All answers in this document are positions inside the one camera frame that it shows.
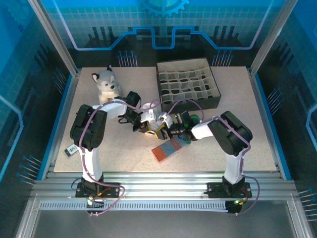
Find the small white labelled card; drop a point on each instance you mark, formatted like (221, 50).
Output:
(71, 150)

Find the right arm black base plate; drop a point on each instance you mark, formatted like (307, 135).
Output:
(215, 191)

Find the dark fabric storage organizer box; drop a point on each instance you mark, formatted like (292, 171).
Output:
(188, 105)

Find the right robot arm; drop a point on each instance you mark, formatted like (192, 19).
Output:
(232, 134)

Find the blue printed backdrop panel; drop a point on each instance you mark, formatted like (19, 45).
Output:
(99, 15)

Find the aluminium frame post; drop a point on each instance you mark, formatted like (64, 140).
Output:
(272, 37)
(56, 37)

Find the aluminium frame rail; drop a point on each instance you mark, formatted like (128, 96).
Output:
(161, 183)

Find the grey sock green toe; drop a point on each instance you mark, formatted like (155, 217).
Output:
(168, 148)

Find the husky plush toy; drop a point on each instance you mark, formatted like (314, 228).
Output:
(107, 84)

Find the white sock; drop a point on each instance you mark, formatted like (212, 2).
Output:
(154, 124)

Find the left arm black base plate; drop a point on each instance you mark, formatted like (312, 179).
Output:
(112, 189)

